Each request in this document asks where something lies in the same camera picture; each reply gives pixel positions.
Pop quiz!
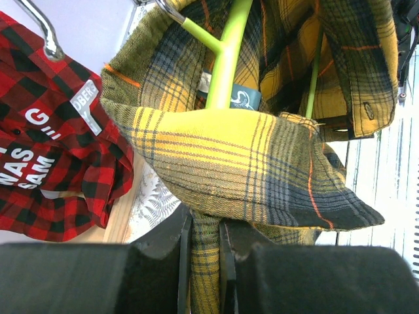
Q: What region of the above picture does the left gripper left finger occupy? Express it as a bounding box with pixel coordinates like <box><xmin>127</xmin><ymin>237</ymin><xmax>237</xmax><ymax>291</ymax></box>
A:
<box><xmin>1</xmin><ymin>205</ymin><xmax>192</xmax><ymax>313</ymax></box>

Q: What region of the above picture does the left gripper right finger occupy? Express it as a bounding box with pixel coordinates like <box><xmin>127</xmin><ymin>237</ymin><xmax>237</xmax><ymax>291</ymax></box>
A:
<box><xmin>219</xmin><ymin>220</ymin><xmax>418</xmax><ymax>313</ymax></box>

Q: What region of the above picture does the yellow plaid flannel shirt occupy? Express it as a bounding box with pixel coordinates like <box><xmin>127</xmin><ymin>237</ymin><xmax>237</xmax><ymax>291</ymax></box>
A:
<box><xmin>101</xmin><ymin>1</ymin><xmax>398</xmax><ymax>313</ymax></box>

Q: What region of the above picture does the lime green wire hanger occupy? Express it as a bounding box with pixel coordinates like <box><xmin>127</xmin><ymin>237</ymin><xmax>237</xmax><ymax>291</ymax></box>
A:
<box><xmin>14</xmin><ymin>0</ymin><xmax>325</xmax><ymax>119</ymax></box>

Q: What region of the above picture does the red black plaid shirt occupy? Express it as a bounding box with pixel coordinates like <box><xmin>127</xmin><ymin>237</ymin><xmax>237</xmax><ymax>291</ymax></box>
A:
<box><xmin>1</xmin><ymin>14</ymin><xmax>134</xmax><ymax>242</ymax></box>

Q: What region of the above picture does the floral patterned table mat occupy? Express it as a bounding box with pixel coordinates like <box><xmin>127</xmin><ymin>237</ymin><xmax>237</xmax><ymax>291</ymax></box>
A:
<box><xmin>124</xmin><ymin>163</ymin><xmax>181</xmax><ymax>243</ymax></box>

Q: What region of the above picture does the aluminium front rail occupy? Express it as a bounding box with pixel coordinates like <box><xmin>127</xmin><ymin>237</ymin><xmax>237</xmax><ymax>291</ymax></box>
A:
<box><xmin>317</xmin><ymin>52</ymin><xmax>418</xmax><ymax>277</ymax></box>

